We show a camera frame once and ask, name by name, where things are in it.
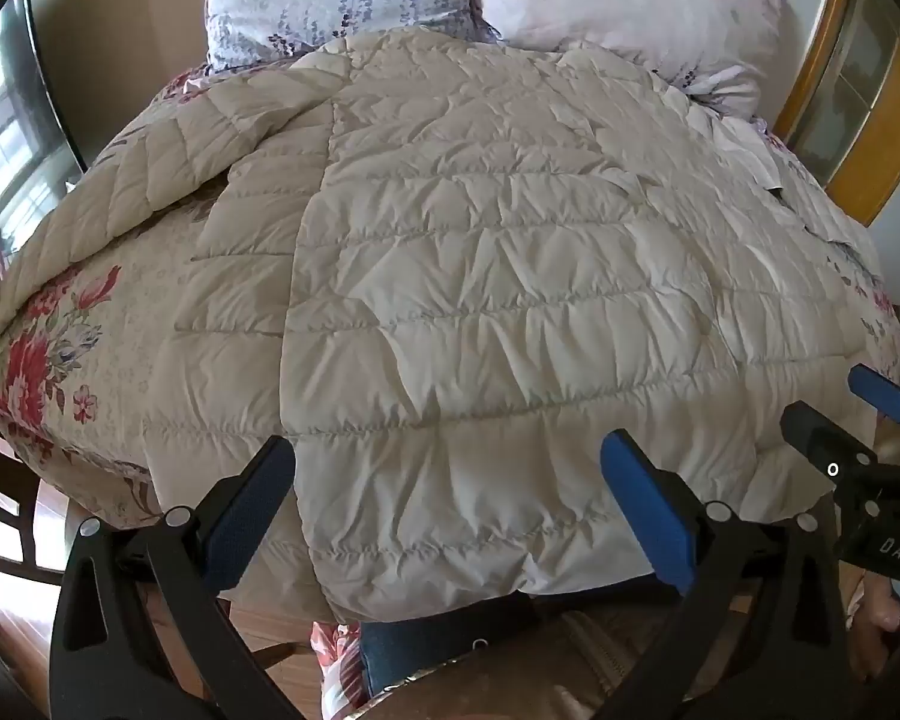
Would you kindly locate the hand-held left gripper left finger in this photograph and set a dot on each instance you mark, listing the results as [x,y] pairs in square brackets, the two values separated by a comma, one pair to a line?
[246,521]

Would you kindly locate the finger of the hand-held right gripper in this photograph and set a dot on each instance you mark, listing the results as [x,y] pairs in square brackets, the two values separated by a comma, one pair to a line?
[881,394]
[817,427]

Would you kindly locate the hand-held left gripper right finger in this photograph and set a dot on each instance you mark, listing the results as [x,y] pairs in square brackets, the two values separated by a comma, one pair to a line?
[649,514]

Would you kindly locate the beige quilted duvet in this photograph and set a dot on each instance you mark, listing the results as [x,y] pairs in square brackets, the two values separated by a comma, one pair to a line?
[495,277]

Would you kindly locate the person's right hand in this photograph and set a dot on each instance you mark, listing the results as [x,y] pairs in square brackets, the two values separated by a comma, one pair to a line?
[879,615]

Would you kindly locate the person's blue jeans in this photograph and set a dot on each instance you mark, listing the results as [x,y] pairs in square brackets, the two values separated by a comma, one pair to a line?
[435,641]

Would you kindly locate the dark wooden chair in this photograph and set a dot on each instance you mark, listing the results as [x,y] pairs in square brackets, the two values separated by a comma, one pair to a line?
[11,510]

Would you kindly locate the floral bedspread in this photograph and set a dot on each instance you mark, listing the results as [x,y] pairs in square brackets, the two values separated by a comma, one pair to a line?
[67,360]

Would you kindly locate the yellow wooden glass-door cabinet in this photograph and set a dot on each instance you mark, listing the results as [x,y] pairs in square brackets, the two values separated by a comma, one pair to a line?
[847,67]

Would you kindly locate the pink floral pillow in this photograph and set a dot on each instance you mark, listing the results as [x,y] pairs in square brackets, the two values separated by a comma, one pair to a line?
[630,7]

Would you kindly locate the black television screen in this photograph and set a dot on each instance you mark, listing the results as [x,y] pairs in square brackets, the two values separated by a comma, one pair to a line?
[7,127]

